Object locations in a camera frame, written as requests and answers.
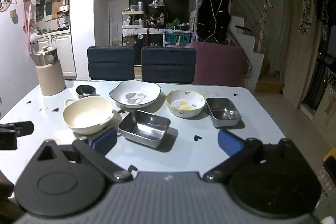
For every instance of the small rectangular steel tray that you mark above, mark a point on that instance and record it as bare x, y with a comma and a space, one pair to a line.
223, 112

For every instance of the dark blue chair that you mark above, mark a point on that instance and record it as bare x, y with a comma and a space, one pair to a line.
168, 65
110, 64

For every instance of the white leaf-print plate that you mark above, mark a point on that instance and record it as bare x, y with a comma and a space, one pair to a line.
135, 95

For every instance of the large rectangular steel tray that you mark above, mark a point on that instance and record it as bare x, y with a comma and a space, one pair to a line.
144, 127

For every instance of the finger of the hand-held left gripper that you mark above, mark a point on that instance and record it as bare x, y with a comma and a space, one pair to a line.
23, 129

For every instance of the beige curtain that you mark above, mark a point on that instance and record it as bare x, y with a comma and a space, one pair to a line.
294, 50

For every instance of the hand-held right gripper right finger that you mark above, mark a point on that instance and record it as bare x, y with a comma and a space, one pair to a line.
229, 142

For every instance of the white storage shelf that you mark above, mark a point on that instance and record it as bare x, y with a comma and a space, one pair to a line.
133, 19

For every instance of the teal sign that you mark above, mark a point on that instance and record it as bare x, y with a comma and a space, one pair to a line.
176, 38

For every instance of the black printed box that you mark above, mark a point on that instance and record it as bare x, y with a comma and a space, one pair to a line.
153, 40

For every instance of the beige canister with steel lid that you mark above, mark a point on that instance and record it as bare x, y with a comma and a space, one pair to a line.
50, 77

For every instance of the maroon chair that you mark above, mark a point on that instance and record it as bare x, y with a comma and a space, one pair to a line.
218, 64

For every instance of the small round steel bowl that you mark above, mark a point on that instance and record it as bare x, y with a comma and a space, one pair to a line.
86, 90

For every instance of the white kitchen cabinets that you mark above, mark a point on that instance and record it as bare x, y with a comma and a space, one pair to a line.
61, 53

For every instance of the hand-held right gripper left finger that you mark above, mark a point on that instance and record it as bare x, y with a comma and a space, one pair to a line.
105, 140

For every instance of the yellow-rimmed floral bowl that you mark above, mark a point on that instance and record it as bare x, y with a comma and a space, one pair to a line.
185, 106

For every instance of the white staircase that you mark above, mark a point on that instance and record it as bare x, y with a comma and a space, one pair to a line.
258, 61

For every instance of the black vest with white trim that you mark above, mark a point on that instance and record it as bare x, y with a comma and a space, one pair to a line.
214, 16

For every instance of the yellow box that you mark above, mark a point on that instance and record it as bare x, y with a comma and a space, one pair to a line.
330, 154

